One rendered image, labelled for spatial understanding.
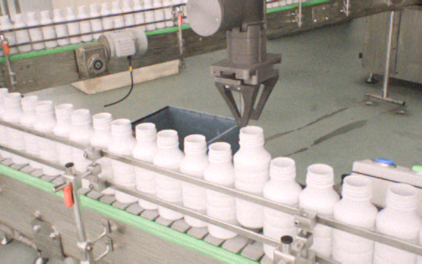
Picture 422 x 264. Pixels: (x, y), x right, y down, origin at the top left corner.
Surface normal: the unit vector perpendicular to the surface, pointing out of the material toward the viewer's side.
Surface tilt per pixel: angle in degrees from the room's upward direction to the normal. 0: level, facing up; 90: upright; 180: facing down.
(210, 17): 89
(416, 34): 90
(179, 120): 90
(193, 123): 90
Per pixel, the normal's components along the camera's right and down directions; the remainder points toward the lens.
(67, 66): 0.59, 0.29
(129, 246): -0.58, 0.34
